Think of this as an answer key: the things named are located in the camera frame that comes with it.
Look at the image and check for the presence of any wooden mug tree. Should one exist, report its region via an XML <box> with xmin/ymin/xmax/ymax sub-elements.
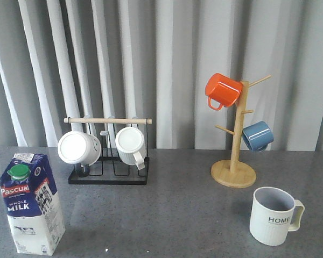
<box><xmin>210</xmin><ymin>75</ymin><xmax>271</xmax><ymax>188</ymax></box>

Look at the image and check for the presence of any Pascual whole milk carton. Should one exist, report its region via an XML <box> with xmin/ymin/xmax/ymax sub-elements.
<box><xmin>0</xmin><ymin>153</ymin><xmax>65</xmax><ymax>255</ymax></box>

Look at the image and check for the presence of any orange enamel mug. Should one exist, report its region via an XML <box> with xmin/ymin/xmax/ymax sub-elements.
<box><xmin>205</xmin><ymin>73</ymin><xmax>243</xmax><ymax>111</ymax></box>

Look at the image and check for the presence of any cream HOME mug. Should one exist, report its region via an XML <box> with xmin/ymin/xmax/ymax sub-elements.
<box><xmin>249</xmin><ymin>187</ymin><xmax>305</xmax><ymax>246</ymax></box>

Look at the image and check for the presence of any blue enamel mug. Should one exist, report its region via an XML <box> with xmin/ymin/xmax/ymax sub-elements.
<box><xmin>242</xmin><ymin>121</ymin><xmax>274</xmax><ymax>152</ymax></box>

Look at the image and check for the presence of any round white hanging mug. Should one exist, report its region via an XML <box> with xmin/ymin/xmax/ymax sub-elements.
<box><xmin>57</xmin><ymin>131</ymin><xmax>102</xmax><ymax>166</ymax></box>

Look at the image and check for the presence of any grey pleated curtain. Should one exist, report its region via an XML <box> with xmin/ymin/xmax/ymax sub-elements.
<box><xmin>0</xmin><ymin>1</ymin><xmax>323</xmax><ymax>151</ymax></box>

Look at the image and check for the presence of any black wire mug rack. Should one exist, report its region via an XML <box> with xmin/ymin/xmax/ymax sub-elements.
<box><xmin>64</xmin><ymin>117</ymin><xmax>153</xmax><ymax>185</ymax></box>

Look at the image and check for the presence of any ribbed white hanging mug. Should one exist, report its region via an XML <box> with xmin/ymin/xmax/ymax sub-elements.
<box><xmin>115</xmin><ymin>127</ymin><xmax>146</xmax><ymax>170</ymax></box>

